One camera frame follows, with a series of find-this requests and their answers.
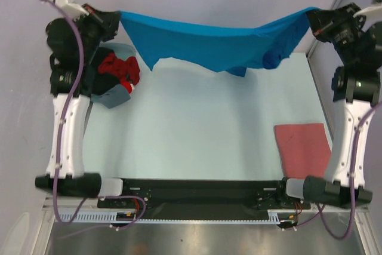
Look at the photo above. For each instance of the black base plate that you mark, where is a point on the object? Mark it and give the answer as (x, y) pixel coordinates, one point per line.
(205, 199)

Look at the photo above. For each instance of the dark red t-shirt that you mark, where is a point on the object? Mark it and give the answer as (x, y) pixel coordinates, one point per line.
(125, 70)

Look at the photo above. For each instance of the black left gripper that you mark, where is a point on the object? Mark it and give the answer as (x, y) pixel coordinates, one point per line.
(106, 21)

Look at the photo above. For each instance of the grey plastic basket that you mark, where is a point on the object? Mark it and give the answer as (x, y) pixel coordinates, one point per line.
(122, 51)

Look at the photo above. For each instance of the white slotted cable duct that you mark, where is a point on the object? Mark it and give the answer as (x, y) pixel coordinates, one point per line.
(114, 217)

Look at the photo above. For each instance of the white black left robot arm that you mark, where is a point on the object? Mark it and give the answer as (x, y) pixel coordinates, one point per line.
(73, 40)

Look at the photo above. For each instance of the grey t-shirt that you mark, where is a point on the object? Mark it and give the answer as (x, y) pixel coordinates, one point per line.
(113, 97)

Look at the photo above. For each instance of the aluminium front rail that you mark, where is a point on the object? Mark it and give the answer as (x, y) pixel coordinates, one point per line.
(69, 208)

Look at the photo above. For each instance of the blue t-shirt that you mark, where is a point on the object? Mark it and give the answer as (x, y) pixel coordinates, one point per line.
(219, 49)

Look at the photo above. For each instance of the bright red t-shirt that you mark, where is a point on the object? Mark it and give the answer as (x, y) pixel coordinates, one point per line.
(129, 86)

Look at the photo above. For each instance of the black t-shirt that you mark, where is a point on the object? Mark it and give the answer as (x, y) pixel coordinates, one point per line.
(99, 83)

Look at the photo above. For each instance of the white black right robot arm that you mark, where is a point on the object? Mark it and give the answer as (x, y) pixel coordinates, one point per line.
(356, 85)

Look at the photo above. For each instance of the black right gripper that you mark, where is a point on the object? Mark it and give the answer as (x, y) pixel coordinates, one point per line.
(324, 22)

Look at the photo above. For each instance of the folded pink t-shirt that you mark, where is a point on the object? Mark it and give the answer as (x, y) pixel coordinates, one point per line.
(303, 148)

